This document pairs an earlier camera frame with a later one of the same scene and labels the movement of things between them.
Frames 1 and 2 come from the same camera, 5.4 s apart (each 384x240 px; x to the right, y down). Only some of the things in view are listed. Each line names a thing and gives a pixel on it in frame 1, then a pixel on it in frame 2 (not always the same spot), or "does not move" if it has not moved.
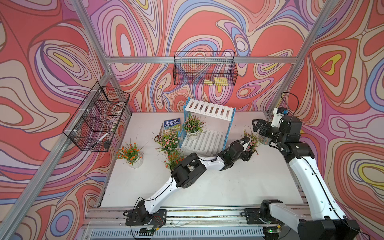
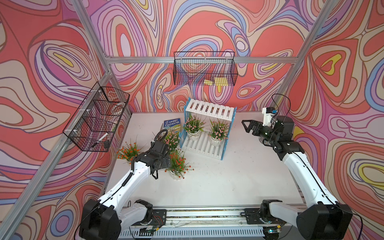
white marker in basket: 100,140 does not move
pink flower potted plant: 254,141 to 218,131
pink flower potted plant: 192,125 does not move
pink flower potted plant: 169,143 does not move
